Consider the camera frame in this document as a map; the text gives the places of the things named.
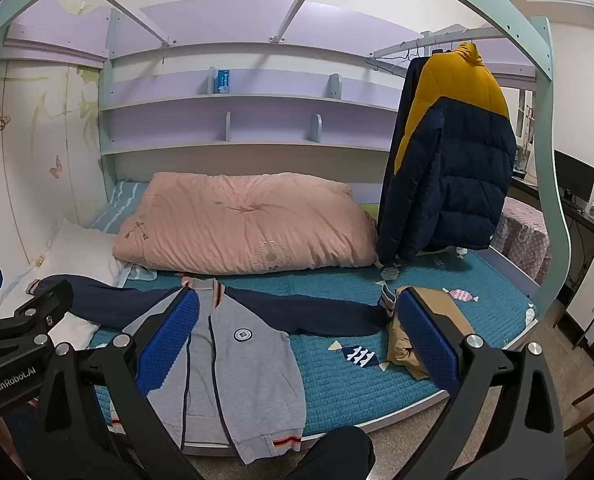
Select pink checked bedding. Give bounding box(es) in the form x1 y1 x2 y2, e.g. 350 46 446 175
489 196 550 286

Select white butterfly wardrobe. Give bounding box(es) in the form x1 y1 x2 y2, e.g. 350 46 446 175
0 57 108 271

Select mint green bunk bed frame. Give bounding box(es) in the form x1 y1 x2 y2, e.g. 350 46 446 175
0 0 572 318

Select teal striped pillow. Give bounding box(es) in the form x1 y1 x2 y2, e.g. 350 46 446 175
88 180 158 281

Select lilac shelf unit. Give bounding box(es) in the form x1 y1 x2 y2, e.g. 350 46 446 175
100 2 413 186

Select navy yellow puffer jacket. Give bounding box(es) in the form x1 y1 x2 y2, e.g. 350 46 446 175
375 42 518 267

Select black computer monitor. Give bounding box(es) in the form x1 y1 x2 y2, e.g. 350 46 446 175
553 150 594 206

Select white metal clothes rail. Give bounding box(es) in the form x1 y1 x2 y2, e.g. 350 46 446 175
367 25 502 68

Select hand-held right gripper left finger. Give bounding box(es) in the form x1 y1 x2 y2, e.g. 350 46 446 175
27 286 203 480

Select grey navy zip jacket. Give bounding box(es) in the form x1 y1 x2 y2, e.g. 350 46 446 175
27 276 400 466

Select tan pants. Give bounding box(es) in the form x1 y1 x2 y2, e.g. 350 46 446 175
387 286 478 381

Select small blue box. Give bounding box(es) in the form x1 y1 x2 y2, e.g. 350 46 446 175
209 67 234 95

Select pink quilt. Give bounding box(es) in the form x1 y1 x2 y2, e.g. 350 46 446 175
113 171 378 276

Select white pillow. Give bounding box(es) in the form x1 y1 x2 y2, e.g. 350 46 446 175
0 217 128 348

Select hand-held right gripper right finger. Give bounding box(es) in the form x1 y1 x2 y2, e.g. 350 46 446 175
397 287 568 480

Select teal quilted bed mat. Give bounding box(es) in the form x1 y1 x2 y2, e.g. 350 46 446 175
90 247 538 433

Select white cabinet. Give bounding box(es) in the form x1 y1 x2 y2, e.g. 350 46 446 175
564 252 594 346

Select person's leg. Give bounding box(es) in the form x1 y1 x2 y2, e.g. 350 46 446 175
282 426 376 480

